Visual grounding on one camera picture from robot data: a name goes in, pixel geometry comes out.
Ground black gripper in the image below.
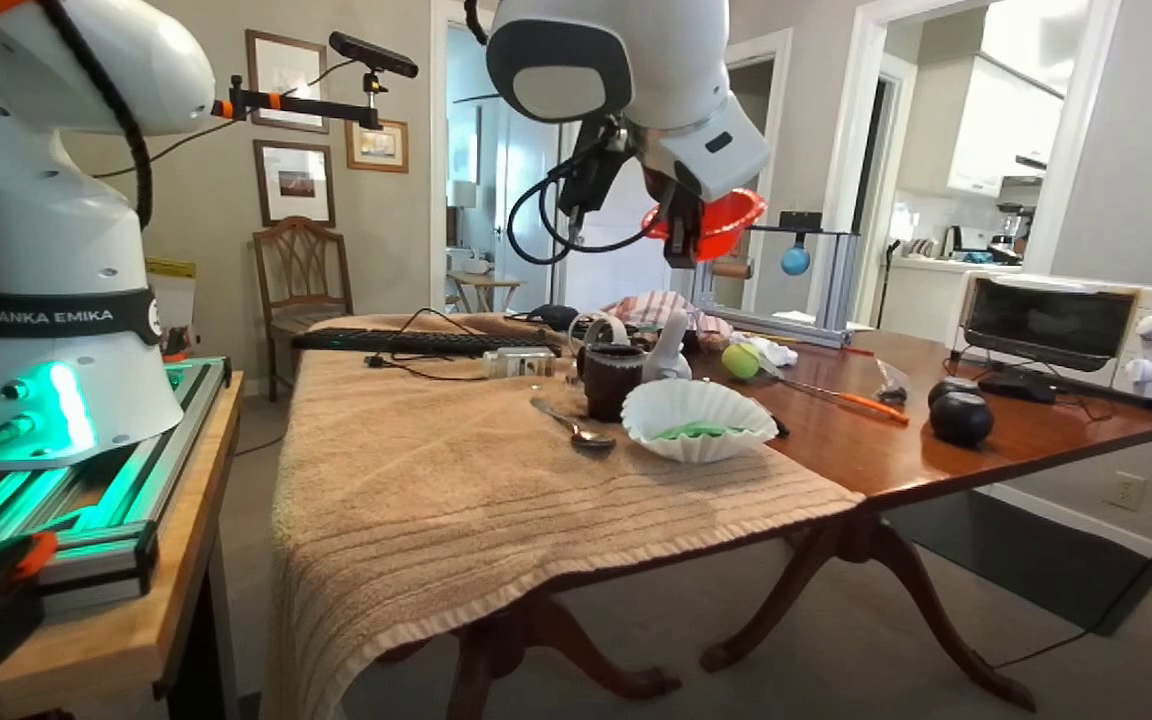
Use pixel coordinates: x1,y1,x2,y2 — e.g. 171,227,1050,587
651,165,705,268

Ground orange plastic bowl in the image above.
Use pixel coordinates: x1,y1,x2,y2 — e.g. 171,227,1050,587
646,190,763,268

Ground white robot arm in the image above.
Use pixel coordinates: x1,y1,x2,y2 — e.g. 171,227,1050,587
0,0,770,468

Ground black cup on towel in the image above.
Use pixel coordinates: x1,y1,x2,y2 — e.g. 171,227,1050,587
584,346,646,422

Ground black round cup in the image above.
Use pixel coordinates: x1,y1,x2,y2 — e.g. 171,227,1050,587
930,382,998,450

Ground striped red white cloth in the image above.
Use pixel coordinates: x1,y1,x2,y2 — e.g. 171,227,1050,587
609,292,731,346

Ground blue ball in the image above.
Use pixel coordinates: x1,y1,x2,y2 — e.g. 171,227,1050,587
782,242,813,278

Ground green tennis ball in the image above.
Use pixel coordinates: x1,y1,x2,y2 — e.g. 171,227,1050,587
721,346,761,382

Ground crumpled white tissue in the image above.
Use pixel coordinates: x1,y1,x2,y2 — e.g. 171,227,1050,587
743,335,799,372

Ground white paper coffee filter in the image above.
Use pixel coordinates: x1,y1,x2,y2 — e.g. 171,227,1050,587
621,382,782,464

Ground small glass jar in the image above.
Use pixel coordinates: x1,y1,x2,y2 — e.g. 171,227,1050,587
485,350,556,377

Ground metal spoon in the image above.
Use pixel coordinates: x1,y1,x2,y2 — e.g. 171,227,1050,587
529,394,615,457

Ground black keyboard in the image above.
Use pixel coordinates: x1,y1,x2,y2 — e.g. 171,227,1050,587
291,329,539,355

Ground framed picture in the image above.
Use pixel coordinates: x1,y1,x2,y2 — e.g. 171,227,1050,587
254,140,335,224

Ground wooden chair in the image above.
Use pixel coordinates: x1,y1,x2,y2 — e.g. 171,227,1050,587
254,218,353,395

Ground tan towel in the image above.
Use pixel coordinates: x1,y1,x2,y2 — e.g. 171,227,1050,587
262,352,856,720

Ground white toaster oven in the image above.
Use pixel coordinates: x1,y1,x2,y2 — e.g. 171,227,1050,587
958,274,1152,399

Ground wooden side cart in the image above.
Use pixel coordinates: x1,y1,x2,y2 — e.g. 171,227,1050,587
0,355,244,720

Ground aluminium frame stand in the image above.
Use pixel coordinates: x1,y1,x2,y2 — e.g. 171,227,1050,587
700,213,861,346

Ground orange handled tool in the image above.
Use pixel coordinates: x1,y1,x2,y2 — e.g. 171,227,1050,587
770,377,909,430

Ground black cable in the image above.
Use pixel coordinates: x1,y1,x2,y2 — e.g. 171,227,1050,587
992,411,1152,672

